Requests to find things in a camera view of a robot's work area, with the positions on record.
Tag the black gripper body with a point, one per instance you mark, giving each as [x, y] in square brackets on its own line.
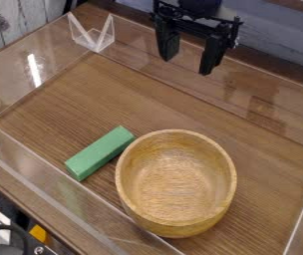
[198, 17]

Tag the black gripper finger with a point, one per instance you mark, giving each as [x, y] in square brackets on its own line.
[213, 53]
[167, 40]

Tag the green rectangular block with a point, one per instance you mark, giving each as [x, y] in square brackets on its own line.
[88, 160]

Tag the brown wooden bowl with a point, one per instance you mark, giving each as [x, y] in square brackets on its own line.
[177, 182]

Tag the clear acrylic front panel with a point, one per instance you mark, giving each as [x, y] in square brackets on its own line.
[78, 216]

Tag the yellow and black device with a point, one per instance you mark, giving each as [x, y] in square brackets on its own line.
[32, 227]

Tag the clear acrylic corner bracket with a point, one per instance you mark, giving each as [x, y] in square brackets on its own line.
[96, 40]

